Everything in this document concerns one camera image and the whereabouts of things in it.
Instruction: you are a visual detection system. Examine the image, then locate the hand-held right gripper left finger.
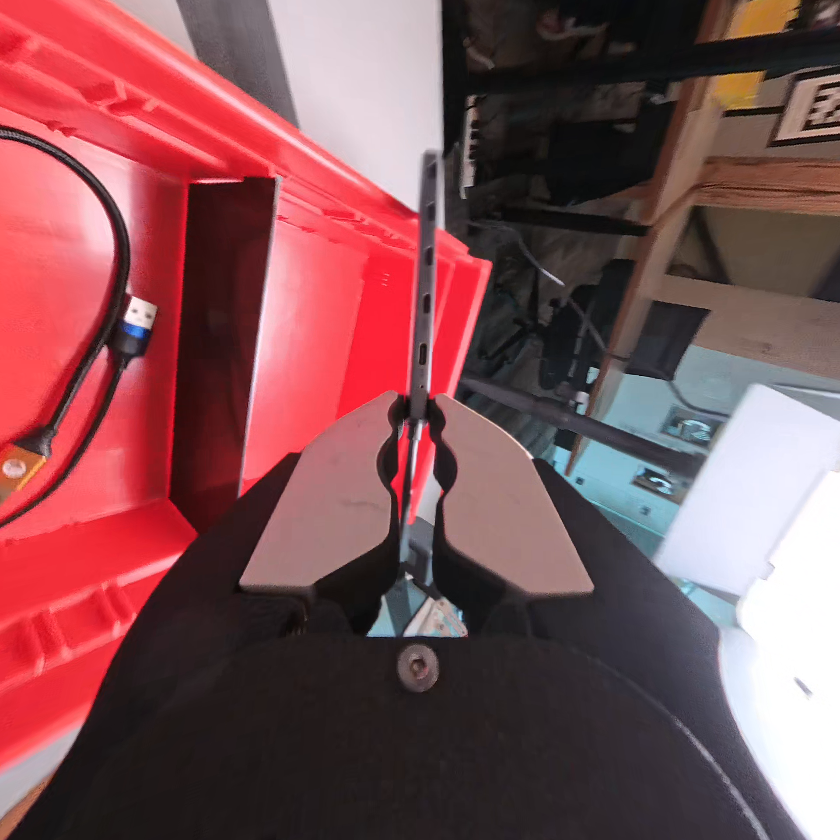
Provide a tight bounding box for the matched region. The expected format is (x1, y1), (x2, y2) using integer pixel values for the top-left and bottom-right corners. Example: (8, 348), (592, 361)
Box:
(238, 390), (403, 618)

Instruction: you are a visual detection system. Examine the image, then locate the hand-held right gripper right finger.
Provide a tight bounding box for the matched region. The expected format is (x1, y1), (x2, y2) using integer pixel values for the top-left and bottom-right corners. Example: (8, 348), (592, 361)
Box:
(430, 392), (596, 618)

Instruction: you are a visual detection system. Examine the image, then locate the red plastic bin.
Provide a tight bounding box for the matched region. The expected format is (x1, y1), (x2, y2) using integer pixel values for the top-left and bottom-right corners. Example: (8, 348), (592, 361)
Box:
(0, 0), (493, 778)

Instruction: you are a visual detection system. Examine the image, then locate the black braided usb-c cable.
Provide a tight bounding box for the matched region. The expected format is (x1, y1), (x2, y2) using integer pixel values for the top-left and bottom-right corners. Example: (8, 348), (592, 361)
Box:
(0, 126), (160, 529)

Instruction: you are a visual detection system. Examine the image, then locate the black light stand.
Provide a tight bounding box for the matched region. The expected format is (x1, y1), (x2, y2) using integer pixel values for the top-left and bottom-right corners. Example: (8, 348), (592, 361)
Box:
(459, 376), (706, 476)

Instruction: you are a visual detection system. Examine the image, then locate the black office chair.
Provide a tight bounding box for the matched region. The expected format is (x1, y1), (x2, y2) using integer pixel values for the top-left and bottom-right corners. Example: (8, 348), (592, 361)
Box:
(489, 259), (634, 395)

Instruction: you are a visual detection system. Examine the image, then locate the black bin divider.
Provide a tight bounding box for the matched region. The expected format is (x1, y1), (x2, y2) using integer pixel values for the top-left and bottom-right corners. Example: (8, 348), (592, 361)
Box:
(171, 176), (282, 534)

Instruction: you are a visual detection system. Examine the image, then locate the framed marker sign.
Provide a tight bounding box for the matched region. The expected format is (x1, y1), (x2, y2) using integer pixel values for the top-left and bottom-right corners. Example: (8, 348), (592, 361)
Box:
(769, 71), (840, 147)

